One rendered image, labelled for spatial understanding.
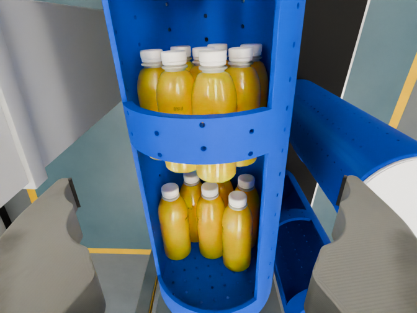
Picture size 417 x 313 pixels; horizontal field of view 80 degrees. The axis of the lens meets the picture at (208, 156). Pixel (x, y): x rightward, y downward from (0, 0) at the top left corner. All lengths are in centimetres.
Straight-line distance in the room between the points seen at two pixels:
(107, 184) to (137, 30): 158
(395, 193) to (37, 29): 84
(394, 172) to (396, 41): 122
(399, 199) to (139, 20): 70
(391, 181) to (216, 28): 52
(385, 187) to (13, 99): 77
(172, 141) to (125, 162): 152
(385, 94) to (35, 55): 176
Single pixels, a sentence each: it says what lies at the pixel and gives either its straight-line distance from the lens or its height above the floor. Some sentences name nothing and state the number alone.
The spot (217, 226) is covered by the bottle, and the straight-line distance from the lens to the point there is 60.
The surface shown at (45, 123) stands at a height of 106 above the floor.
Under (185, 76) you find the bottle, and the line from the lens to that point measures 40.
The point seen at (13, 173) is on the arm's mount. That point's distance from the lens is 53.
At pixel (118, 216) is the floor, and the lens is 215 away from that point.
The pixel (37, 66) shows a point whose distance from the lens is 59.
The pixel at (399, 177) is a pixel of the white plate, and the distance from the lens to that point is 73.
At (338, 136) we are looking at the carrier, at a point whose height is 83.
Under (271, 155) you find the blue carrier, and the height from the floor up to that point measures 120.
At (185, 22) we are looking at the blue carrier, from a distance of 57.
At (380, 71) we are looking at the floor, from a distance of 184.
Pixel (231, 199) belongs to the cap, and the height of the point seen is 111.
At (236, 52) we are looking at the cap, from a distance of 42.
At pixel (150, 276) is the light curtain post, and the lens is 141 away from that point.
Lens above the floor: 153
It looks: 62 degrees down
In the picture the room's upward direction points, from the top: 180 degrees counter-clockwise
